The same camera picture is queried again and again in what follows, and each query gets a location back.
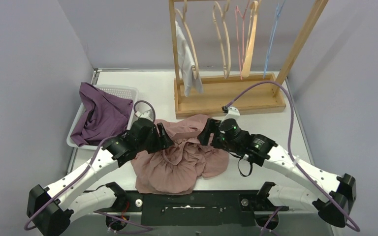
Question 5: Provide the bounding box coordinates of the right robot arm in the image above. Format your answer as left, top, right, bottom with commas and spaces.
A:
197, 118, 356, 228

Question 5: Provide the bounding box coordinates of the white skirt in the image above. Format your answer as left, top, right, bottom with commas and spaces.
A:
175, 21, 203, 97

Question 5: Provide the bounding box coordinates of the purple garment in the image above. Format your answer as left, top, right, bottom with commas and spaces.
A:
70, 82, 133, 147

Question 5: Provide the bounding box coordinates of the wooden hanger rack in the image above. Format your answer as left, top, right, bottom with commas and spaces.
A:
169, 0, 328, 118

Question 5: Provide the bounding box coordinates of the pink wire hanger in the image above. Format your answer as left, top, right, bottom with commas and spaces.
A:
235, 0, 250, 80

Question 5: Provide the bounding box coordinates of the white plastic basket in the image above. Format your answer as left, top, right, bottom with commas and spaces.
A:
66, 85, 138, 150

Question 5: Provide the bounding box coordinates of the thick wooden hanger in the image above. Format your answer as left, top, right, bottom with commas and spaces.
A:
241, 0, 261, 78

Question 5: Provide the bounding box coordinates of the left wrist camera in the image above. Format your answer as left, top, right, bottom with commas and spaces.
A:
134, 110, 155, 121

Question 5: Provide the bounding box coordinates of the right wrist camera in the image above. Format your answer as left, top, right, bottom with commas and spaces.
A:
221, 106, 241, 122

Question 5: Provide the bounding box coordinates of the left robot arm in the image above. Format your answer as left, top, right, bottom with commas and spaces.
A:
24, 118, 174, 236

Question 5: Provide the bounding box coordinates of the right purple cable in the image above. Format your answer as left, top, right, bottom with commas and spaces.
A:
222, 81, 361, 233

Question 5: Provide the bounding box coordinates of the pink garment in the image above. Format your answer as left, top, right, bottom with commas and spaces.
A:
131, 114, 229, 195

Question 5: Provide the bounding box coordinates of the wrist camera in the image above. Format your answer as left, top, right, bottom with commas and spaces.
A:
221, 106, 241, 122
134, 110, 155, 121

